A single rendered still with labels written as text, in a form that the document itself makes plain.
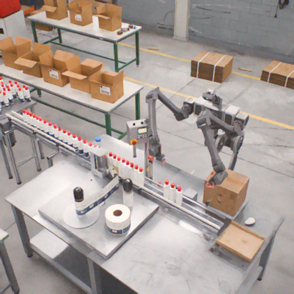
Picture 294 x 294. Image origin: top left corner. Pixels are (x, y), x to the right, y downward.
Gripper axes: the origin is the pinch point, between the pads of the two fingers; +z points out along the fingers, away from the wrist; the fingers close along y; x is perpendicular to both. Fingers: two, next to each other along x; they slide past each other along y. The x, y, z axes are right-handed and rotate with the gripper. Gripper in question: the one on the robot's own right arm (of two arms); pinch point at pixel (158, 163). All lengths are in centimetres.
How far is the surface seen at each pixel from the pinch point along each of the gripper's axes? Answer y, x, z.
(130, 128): -27.1, -0.2, -25.7
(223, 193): 57, 12, 16
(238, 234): 78, -3, 38
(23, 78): -292, 101, 41
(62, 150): -119, 1, 35
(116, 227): 0, -60, 24
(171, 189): 17.8, -5.9, 17.1
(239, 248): 85, -16, 38
